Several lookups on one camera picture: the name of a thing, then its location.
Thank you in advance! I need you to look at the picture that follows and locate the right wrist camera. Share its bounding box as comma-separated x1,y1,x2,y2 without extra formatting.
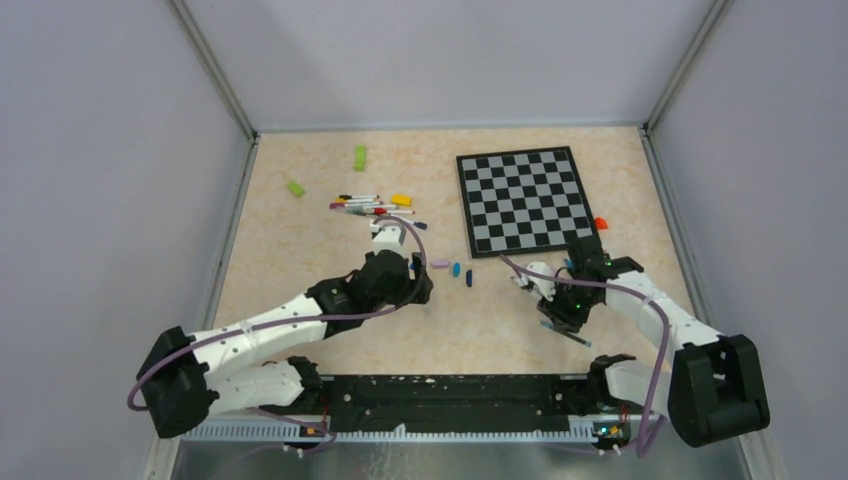
512,261,556,301

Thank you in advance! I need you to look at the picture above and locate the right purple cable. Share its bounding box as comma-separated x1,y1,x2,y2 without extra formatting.
500,255,672,460

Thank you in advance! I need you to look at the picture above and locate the black capped marker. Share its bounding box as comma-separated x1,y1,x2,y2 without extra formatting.
336,195,381,202

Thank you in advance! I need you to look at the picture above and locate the blue thin pen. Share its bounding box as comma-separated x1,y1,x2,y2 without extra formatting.
540,321,592,348

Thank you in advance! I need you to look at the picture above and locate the aluminium frame rail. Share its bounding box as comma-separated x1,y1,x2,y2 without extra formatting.
179,401,642,446

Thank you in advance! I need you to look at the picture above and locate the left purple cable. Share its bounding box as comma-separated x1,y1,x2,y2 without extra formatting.
127,215,429,413

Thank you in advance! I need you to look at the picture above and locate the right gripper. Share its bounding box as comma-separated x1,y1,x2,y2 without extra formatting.
537,276,600,333

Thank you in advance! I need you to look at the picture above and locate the black white chessboard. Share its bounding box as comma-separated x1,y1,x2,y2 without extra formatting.
455,146,598,259

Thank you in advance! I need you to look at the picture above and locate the yellow block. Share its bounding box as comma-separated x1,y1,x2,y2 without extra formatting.
390,194,412,207

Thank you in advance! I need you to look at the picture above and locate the green block far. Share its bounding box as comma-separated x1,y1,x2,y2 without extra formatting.
353,145,367,172

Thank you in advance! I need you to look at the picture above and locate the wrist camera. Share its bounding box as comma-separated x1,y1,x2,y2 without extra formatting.
369,219,406,256
512,261,556,301

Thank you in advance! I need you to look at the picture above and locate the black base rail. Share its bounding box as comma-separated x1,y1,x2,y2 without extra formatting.
262,374,640,434

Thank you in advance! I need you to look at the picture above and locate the green block near wall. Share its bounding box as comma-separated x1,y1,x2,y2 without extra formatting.
286,181,305,198

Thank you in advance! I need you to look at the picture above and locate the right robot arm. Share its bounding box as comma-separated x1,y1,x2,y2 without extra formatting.
515,236,771,447

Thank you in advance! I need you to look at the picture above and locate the purple cable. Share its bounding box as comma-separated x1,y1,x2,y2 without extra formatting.
127,215,429,413
500,255,672,460

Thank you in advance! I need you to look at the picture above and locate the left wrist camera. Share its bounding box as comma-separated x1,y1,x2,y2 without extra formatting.
369,219,406,256

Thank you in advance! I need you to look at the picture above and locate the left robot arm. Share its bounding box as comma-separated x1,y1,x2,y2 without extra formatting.
127,250,433,439

